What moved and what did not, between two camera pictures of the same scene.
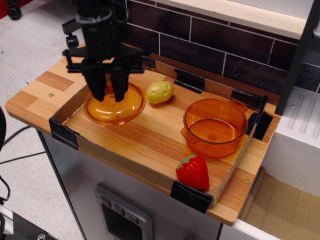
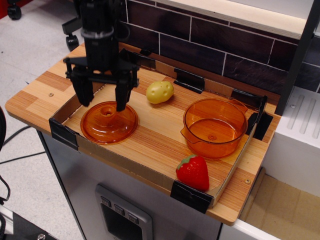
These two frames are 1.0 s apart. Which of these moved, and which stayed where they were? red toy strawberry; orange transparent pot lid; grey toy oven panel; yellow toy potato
Moved: orange transparent pot lid
Stayed: red toy strawberry; yellow toy potato; grey toy oven panel
